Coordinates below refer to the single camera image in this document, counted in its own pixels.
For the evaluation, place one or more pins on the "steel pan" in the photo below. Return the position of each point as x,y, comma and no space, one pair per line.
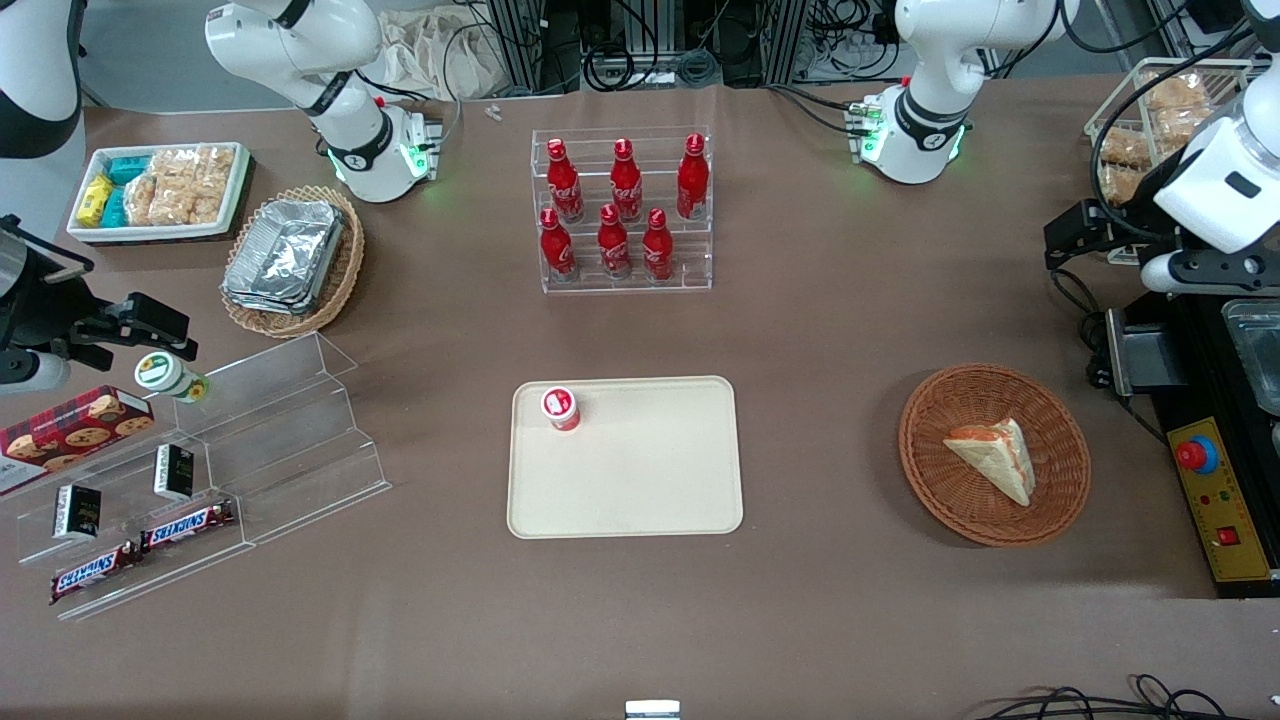
1260,350

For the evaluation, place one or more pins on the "clear acrylic bottle rack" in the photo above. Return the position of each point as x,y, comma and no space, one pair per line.
690,255

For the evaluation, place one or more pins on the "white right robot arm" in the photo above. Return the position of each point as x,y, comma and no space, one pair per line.
300,50

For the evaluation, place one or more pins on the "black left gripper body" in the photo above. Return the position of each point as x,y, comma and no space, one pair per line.
1132,205

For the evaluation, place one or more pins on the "round brown wicker basket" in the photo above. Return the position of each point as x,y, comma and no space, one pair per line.
960,500

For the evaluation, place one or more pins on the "white rectangular snack tray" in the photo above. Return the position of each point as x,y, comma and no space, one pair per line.
235,200

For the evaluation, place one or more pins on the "red emergency stop button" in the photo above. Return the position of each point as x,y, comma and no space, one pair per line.
1195,455

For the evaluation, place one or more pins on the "oval light wicker basket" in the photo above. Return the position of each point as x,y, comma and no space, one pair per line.
345,270

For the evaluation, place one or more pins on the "stack of foil trays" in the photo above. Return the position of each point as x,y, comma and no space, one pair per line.
285,255

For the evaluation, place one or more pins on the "small black carton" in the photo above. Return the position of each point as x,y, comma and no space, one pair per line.
77,511
174,472

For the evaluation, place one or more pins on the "rice cracker bag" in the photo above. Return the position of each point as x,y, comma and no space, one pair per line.
140,202
173,190
212,180

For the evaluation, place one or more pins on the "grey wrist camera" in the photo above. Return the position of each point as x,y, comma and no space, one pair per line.
1200,272
30,372

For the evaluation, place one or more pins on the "bagged bread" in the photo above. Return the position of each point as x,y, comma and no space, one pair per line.
1122,160
1175,100

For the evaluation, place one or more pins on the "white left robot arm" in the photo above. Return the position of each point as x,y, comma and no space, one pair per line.
950,60

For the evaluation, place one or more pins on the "aluminium frame rack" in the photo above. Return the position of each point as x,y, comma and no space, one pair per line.
520,40

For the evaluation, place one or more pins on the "cream plastic tray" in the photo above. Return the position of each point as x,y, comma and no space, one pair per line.
640,470

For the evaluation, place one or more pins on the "Snickers chocolate bar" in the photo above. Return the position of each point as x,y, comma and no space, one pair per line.
92,573
188,525

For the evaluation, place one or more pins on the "black machine housing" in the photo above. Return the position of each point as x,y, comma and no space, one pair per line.
1200,360

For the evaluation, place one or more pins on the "teal snack box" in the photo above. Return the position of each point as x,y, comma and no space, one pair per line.
115,208
128,168

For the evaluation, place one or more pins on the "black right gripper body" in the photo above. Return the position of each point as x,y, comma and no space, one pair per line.
35,306

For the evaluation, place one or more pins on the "yellow control panel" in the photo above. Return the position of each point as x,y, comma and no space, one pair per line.
1235,500

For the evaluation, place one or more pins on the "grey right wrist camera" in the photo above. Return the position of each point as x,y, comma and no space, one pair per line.
30,372

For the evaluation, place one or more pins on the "yellow snack box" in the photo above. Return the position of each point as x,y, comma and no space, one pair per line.
95,198

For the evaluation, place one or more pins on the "white box edge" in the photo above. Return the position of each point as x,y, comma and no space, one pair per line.
652,710

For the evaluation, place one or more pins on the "triangular sandwich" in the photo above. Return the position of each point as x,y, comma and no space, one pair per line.
995,455

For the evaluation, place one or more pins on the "red tartan cookie box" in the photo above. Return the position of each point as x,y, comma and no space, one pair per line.
70,432

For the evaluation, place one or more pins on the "grey metal bracket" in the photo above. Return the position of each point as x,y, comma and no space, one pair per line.
1140,355

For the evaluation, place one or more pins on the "clear acrylic stepped shelf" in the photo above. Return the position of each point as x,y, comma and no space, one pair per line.
300,440
120,470

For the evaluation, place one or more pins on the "red cola bottle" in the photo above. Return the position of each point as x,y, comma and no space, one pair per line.
564,185
626,185
556,248
692,180
657,248
613,245

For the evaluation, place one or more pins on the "beige cloth bag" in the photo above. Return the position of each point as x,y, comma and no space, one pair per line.
440,55

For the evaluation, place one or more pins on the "green lidded small cup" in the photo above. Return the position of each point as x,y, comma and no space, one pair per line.
165,373

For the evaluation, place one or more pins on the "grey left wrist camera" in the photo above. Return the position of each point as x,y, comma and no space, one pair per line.
1200,272

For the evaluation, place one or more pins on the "red lidded small cup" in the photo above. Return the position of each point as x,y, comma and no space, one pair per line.
560,407

